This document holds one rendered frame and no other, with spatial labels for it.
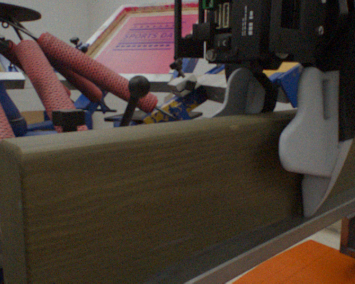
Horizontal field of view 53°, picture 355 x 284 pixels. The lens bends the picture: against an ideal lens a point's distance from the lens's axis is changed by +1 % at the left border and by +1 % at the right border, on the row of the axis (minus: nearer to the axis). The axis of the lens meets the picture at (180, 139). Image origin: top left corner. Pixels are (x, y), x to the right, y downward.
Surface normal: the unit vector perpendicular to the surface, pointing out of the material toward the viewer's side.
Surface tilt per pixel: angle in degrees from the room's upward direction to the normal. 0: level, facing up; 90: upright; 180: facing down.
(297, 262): 0
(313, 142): 84
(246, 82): 96
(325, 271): 0
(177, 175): 90
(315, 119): 84
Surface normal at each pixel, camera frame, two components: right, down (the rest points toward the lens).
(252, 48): -0.75, 0.11
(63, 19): 0.66, 0.14
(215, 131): 0.60, -0.32
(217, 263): 0.00, -0.98
